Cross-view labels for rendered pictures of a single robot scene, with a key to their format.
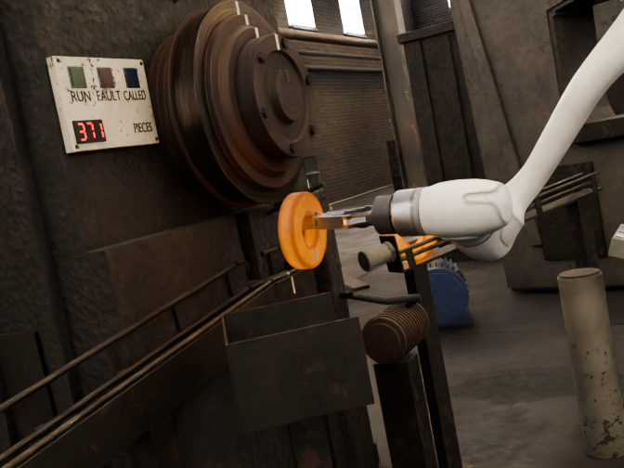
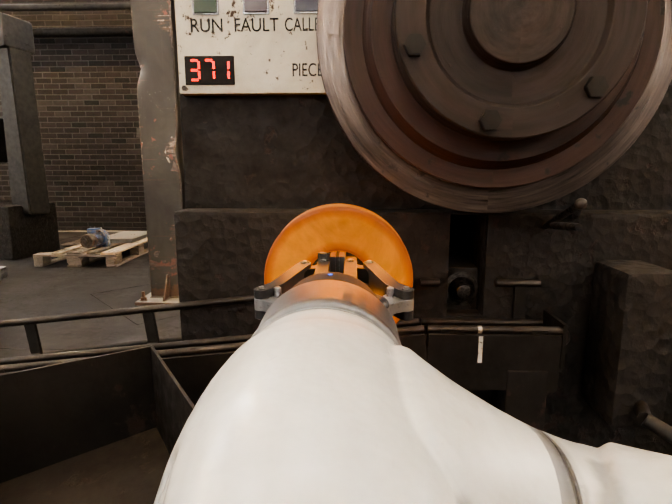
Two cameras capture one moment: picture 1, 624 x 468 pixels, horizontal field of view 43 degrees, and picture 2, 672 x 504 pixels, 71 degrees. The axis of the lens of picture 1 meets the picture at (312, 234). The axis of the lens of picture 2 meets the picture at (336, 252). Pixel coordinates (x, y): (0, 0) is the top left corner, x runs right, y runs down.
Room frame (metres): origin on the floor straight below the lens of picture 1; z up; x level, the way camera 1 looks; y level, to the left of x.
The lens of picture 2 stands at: (1.36, -0.42, 0.94)
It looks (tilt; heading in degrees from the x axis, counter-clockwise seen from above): 10 degrees down; 64
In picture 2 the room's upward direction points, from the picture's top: straight up
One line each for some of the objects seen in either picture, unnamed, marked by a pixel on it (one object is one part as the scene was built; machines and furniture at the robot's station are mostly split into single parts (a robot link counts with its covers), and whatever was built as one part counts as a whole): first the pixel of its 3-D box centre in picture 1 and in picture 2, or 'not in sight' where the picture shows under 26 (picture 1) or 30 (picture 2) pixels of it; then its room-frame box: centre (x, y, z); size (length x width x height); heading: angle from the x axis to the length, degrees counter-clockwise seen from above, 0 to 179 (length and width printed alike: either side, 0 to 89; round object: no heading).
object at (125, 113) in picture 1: (107, 103); (257, 35); (1.60, 0.35, 1.15); 0.26 x 0.02 x 0.18; 152
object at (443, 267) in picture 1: (437, 291); not in sight; (4.03, -0.59, 0.17); 0.57 x 0.31 x 0.34; 172
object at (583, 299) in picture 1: (593, 362); not in sight; (2.14, -0.71, 0.26); 0.12 x 0.12 x 0.52
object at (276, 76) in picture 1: (279, 97); (514, 15); (1.80, 0.01, 1.11); 0.28 x 0.06 x 0.28; 152
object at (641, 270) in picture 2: (318, 267); (626, 340); (2.06, 0.00, 0.68); 0.11 x 0.08 x 0.24; 62
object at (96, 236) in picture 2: not in sight; (100, 236); (1.26, 4.83, 0.25); 0.40 x 0.24 x 0.22; 62
